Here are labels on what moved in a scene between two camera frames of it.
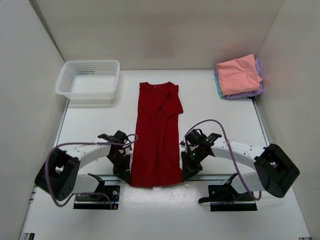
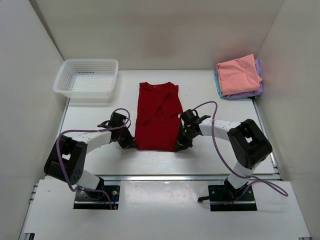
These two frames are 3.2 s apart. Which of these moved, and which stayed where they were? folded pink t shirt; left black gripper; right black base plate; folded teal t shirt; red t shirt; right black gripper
Moved: red t shirt; right black gripper; left black gripper
Stayed: right black base plate; folded teal t shirt; folded pink t shirt
